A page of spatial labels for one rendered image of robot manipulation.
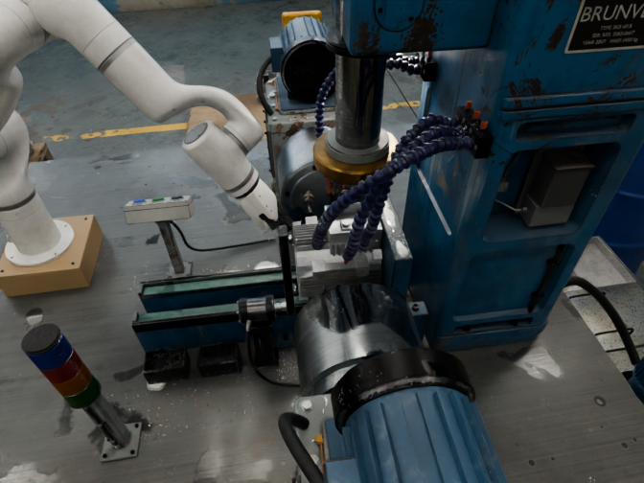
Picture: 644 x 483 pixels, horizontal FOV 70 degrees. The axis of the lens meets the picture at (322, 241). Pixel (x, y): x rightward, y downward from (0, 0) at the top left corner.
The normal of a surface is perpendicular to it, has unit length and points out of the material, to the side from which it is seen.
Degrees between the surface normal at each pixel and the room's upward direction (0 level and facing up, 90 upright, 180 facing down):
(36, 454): 0
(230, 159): 72
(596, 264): 0
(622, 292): 0
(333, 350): 28
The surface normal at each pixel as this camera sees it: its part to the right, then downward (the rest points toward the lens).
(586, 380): -0.02, -0.72
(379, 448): -0.66, -0.48
